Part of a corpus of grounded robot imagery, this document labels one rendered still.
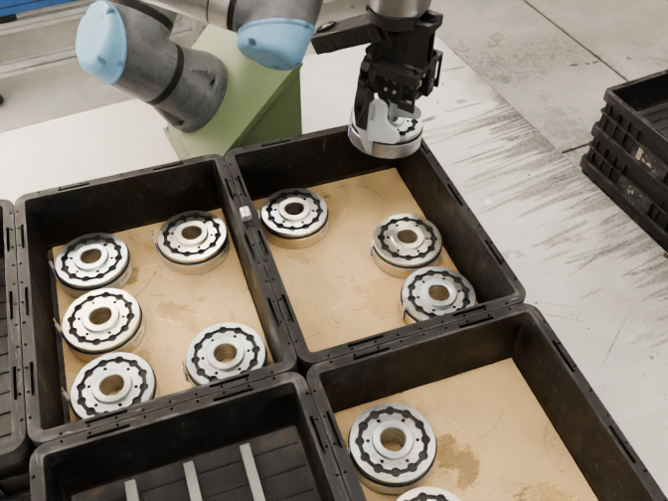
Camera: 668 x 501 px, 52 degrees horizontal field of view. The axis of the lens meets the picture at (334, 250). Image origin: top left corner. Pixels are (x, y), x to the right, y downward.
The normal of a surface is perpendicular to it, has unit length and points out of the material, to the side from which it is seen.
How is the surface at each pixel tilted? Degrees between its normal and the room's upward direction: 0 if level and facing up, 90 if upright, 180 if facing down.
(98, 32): 50
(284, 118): 90
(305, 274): 0
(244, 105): 44
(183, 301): 0
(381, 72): 90
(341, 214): 0
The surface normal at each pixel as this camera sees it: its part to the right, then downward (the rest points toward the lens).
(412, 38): -0.54, 0.63
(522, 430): 0.00, -0.66
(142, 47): 0.71, 0.17
